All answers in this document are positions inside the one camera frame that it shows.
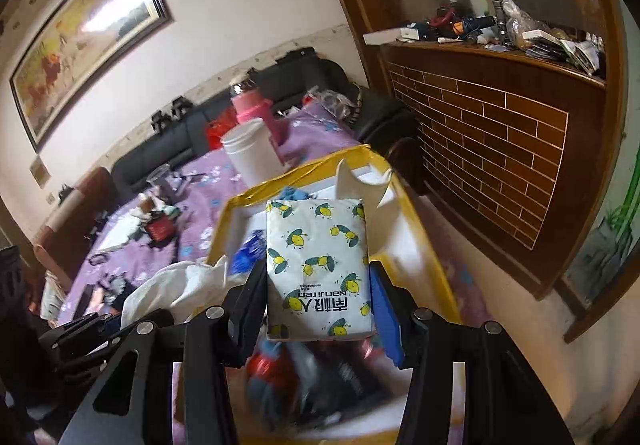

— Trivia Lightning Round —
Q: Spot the white sock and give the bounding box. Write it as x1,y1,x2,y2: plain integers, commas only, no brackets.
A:
120,255,248,329

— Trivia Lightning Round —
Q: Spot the lemon print tissue pack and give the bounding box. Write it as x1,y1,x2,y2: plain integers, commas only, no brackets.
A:
266,199,375,341

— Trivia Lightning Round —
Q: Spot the blue sock with red band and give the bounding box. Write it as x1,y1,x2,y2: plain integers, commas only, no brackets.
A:
245,339,298,431

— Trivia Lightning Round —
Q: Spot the white rubber glove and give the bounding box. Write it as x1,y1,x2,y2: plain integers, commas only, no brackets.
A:
104,208,144,247

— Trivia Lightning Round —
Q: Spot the blue silver foil pack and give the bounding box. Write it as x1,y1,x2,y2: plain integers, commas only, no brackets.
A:
230,229,266,275

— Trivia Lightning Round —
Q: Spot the purple floral tablecloth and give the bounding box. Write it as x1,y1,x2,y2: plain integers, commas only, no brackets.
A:
56,102,494,445

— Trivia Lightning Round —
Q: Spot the yellow white cardboard box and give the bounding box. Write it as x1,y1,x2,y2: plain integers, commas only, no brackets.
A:
207,145,461,444

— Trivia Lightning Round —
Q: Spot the white crumpled cloth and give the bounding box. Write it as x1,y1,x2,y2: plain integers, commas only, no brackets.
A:
334,159,394,221

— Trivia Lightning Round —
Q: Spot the clear plastic cup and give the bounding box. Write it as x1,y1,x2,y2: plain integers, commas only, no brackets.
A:
146,164,177,205

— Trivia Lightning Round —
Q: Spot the white plastic jar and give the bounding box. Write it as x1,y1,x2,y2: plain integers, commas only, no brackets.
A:
221,118,285,187

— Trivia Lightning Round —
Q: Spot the red bag on sofa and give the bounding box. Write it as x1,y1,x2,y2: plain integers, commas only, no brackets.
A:
205,106,238,150

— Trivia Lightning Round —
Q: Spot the pink sleeved bottle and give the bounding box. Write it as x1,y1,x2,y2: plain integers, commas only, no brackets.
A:
230,75,285,146

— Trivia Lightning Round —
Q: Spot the wooden brick-pattern cabinet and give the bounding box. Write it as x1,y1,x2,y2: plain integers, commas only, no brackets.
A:
341,0,620,298

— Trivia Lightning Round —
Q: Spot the black leather sofa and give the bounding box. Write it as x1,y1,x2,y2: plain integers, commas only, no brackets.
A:
111,46,418,202

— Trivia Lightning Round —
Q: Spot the framed wall painting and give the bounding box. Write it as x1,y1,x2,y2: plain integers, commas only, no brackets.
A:
10,0,170,152

